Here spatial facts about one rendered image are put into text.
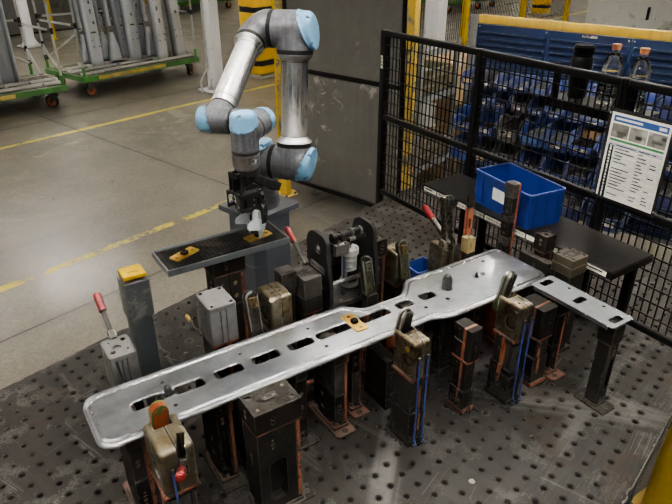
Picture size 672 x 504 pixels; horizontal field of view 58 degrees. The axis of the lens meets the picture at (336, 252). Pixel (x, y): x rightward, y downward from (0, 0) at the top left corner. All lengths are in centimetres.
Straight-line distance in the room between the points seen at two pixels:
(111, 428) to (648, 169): 171
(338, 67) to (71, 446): 324
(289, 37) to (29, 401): 136
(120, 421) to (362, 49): 327
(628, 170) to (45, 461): 194
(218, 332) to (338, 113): 308
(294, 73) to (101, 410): 114
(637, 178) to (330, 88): 278
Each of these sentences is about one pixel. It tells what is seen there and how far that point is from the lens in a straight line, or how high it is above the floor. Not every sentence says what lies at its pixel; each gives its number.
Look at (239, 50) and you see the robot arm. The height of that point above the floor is 164.
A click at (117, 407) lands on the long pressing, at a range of 152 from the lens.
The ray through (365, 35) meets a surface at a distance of 425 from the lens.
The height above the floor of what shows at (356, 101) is 90.
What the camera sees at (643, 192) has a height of 122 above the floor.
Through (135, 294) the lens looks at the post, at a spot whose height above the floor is 111.
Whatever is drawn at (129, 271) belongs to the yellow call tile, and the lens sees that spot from 171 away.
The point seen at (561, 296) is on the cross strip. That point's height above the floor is 100.
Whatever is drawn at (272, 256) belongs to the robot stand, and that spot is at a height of 93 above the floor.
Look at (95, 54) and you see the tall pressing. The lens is 932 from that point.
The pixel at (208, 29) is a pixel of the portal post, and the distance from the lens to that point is 867.
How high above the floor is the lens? 196
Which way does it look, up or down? 28 degrees down
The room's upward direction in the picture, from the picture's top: straight up
